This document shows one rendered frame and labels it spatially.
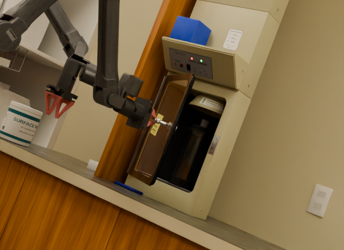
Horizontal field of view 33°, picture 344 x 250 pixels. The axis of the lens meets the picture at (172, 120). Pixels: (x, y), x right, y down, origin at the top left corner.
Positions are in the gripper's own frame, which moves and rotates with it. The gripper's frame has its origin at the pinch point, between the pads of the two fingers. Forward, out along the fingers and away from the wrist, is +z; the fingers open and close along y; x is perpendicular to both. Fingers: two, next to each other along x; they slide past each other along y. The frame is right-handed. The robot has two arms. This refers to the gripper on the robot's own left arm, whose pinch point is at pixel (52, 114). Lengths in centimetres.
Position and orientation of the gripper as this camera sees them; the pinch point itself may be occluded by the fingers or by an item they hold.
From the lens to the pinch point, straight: 206.3
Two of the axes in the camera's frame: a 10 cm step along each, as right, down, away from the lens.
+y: 5.1, 2.7, 8.2
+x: -7.8, -2.7, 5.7
